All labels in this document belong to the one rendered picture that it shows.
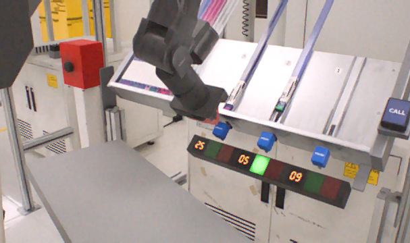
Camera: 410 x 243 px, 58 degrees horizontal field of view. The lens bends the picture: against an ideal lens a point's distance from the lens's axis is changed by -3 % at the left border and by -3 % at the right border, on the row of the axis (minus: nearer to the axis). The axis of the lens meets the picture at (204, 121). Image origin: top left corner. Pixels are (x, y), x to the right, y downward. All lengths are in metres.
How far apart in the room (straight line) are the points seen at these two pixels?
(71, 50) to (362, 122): 1.00
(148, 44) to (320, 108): 0.35
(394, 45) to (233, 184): 1.67
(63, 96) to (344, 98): 1.42
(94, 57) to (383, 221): 1.04
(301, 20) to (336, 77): 2.07
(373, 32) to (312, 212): 1.71
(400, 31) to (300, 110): 1.93
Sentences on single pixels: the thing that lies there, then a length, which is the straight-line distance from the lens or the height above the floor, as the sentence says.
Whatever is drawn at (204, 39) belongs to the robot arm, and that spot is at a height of 0.89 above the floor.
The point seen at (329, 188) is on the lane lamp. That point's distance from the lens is 0.69.
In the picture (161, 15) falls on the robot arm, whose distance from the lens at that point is 0.59.
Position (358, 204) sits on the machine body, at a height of 0.43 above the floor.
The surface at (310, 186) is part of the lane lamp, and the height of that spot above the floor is 0.65.
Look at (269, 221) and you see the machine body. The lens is 1.27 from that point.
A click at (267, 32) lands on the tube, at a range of 0.89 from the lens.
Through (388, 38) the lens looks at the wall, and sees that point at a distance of 2.65.
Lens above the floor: 0.99
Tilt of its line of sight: 21 degrees down
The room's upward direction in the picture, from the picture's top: straight up
